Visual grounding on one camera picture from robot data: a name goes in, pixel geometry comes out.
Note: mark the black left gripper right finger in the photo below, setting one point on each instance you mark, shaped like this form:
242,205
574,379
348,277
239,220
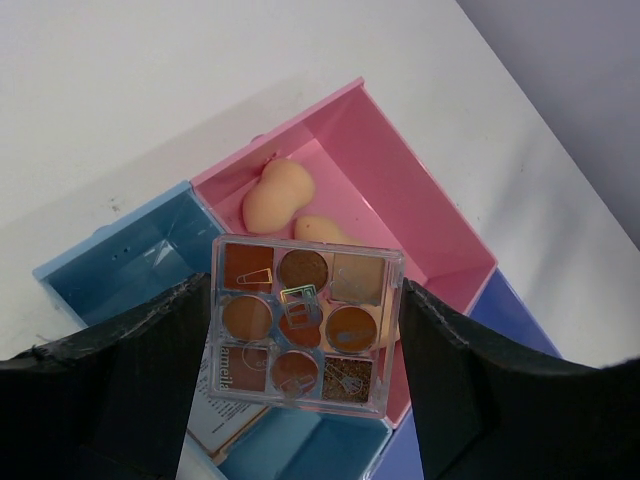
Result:
487,407

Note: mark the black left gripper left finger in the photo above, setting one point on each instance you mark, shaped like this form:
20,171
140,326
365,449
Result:
111,401

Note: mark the orange square blush palette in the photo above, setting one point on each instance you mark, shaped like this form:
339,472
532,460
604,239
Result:
216,424

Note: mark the patterned eyeshadow palette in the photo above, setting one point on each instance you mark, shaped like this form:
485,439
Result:
296,324

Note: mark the tan gourd-shaped makeup sponge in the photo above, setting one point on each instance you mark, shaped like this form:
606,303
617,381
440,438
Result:
317,228

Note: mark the three-colour compartment organizer tray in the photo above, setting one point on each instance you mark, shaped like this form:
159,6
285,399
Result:
372,185

